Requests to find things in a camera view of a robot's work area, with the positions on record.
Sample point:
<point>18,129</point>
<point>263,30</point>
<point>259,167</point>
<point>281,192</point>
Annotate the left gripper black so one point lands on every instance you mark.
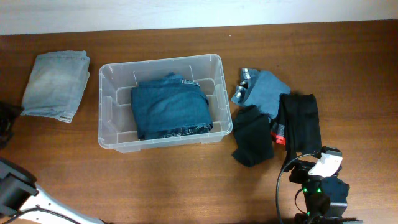
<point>5,116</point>

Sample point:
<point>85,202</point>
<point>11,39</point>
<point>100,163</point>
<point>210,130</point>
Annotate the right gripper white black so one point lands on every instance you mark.
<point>300,168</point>

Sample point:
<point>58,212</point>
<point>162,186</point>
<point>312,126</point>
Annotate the light blue jeans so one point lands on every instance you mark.
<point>56,85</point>

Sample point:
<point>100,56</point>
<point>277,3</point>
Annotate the dark blue jeans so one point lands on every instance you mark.
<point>170,107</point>

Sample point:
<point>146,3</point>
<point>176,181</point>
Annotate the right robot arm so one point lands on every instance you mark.
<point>325,195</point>

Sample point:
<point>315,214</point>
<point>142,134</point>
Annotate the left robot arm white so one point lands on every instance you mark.
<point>22,198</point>

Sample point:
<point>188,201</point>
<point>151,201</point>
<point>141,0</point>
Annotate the black garment with red trim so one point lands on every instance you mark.
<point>297,126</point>

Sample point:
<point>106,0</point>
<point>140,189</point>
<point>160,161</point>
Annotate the black folded garment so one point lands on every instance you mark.
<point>251,130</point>

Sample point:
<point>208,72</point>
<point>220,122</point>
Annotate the blue grey folded garment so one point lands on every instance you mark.
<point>262,89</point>

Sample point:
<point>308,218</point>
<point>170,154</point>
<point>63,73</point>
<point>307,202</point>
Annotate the clear plastic storage bin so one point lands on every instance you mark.
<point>117,129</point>

